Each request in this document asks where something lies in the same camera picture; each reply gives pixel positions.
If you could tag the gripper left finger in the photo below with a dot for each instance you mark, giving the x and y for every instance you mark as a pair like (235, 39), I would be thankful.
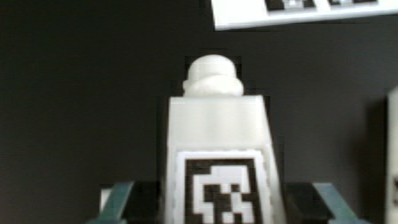
(114, 197)

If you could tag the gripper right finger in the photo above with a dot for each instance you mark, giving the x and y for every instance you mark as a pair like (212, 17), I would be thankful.
(344, 214)

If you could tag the white table leg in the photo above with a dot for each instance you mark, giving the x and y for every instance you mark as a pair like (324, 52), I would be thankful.
(223, 187)

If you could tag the white square table top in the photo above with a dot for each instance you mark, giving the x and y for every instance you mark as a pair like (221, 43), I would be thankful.
(392, 200)

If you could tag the white marker sheet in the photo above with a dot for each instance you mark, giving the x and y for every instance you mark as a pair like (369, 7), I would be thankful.
(242, 14)

